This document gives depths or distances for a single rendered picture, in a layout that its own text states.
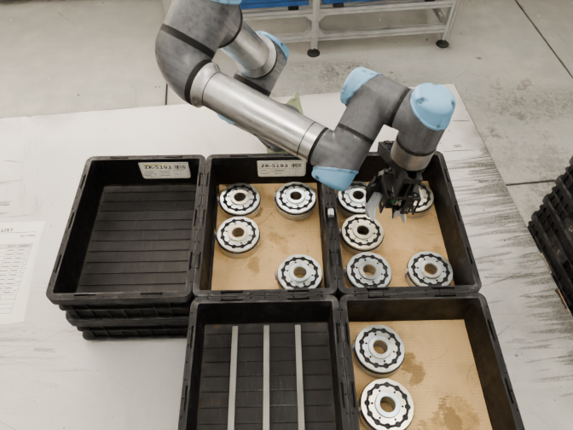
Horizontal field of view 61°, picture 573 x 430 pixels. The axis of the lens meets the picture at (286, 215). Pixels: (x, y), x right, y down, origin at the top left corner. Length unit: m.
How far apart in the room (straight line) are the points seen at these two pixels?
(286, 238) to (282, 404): 0.39
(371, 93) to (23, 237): 1.05
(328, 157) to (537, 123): 2.23
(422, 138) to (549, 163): 1.97
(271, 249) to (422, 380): 0.44
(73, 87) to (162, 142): 1.59
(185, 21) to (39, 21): 2.88
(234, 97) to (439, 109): 0.37
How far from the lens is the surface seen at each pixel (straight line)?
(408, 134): 0.88
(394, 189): 0.97
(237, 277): 1.14
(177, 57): 0.99
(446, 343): 1.11
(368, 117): 0.87
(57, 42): 3.59
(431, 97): 0.85
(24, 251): 1.50
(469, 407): 1.08
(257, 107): 0.92
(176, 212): 1.27
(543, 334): 1.36
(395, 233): 1.23
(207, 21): 1.00
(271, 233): 1.20
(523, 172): 2.70
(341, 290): 1.01
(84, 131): 1.75
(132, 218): 1.28
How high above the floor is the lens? 1.82
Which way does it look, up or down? 53 degrees down
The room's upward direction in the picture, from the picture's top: straight up
